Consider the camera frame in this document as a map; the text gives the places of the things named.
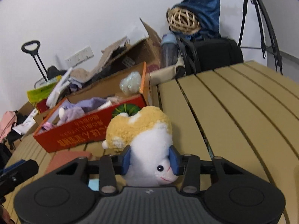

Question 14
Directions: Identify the orange pumpkin cardboard box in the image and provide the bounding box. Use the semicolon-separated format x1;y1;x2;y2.
33;62;148;153

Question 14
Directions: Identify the small brown cardboard box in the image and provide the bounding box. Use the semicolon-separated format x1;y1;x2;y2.
17;97;51;119

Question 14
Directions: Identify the purple towel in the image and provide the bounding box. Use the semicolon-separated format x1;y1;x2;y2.
65;97;107;113

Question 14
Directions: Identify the purple plush toy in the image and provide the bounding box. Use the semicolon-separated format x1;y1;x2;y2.
57;104;85;126

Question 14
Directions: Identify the crumpled clear plastic bag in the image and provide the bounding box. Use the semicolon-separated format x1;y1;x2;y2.
119;71;142;95

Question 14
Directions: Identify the woven rattan ball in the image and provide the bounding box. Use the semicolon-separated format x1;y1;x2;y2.
166;7;201;35

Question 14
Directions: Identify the black trolley handle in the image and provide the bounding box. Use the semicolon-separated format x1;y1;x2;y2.
21;40;48;81

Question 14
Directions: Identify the blue water bottle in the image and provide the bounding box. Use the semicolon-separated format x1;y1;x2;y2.
161;32;178;68

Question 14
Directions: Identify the red white sponge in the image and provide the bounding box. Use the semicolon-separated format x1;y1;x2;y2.
44;151;93;175

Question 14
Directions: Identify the pink satin scrunchie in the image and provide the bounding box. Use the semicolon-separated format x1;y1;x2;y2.
41;122;55;131

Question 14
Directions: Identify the white wall socket strip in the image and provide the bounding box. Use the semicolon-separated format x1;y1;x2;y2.
65;46;94;67

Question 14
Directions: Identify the black bag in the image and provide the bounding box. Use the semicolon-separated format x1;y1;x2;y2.
176;36;244;75

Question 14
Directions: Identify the black camera tripod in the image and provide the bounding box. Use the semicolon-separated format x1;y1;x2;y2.
238;0;283;75

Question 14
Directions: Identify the pink backpack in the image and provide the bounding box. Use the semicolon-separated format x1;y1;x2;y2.
0;111;17;142

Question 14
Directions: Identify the large brown cardboard box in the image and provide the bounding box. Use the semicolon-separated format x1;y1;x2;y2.
82;21;161;84

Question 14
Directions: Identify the yellow white hamster plush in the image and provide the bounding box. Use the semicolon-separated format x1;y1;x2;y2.
102;106;178;187

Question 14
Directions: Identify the yellow snack bag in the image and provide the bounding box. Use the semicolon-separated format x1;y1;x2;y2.
27;75;62;104

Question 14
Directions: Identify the person's hand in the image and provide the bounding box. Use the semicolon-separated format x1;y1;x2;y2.
0;204;15;224

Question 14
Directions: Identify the white paper sheet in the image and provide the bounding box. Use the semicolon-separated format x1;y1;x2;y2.
12;109;38;135

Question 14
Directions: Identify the blue tissue pack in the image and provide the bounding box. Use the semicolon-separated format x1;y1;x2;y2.
88;178;99;192

